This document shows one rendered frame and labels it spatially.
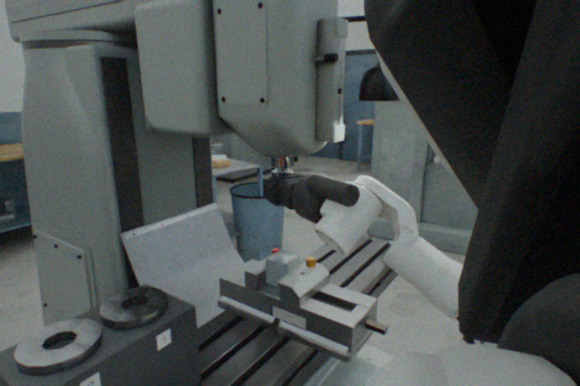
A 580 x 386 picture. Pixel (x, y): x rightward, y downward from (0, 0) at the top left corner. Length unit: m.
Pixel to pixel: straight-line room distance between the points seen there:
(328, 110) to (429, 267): 0.32
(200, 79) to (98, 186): 0.38
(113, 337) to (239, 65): 0.47
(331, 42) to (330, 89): 0.08
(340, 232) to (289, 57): 0.30
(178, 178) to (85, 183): 0.23
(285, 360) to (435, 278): 0.34
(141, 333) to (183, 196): 0.60
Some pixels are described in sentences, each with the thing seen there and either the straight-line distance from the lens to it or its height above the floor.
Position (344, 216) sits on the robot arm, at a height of 1.25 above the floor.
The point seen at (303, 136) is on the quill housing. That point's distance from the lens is 0.69.
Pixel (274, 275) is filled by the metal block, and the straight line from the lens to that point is 0.85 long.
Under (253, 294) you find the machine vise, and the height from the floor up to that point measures 1.00.
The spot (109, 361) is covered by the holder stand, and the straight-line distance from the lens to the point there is 0.54.
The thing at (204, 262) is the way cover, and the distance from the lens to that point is 1.11.
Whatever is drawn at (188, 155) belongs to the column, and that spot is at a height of 1.26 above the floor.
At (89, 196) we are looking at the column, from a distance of 1.01.
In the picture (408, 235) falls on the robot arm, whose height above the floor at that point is 1.23.
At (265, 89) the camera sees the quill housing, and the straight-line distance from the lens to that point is 0.68.
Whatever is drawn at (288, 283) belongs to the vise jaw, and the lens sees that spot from 0.80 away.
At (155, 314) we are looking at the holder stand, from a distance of 0.58.
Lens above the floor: 1.43
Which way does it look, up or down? 15 degrees down
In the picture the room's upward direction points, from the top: straight up
